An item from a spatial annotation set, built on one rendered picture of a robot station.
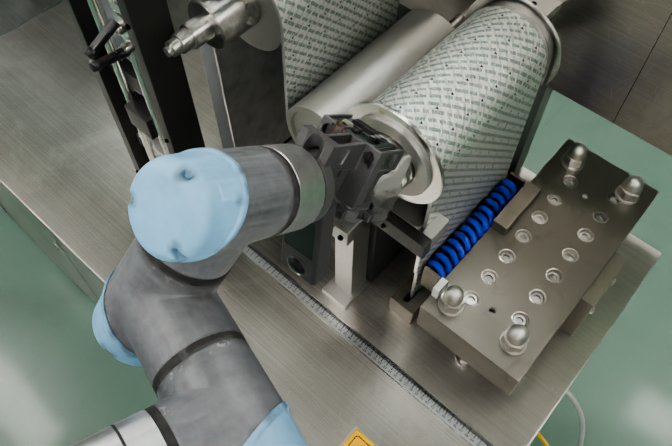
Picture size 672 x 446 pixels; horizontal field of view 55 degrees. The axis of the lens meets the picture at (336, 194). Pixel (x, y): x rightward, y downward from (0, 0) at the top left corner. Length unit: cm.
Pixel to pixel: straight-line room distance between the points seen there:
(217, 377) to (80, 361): 166
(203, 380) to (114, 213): 76
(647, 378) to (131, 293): 182
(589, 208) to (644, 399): 114
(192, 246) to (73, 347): 172
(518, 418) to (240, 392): 63
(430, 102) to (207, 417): 44
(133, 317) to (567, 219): 71
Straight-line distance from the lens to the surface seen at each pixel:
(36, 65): 150
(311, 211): 53
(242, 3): 81
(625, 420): 209
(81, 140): 133
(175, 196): 44
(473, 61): 80
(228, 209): 44
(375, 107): 74
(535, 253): 99
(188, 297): 50
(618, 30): 94
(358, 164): 60
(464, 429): 101
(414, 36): 94
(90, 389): 207
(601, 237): 104
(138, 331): 51
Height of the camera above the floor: 186
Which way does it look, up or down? 56 degrees down
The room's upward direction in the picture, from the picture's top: straight up
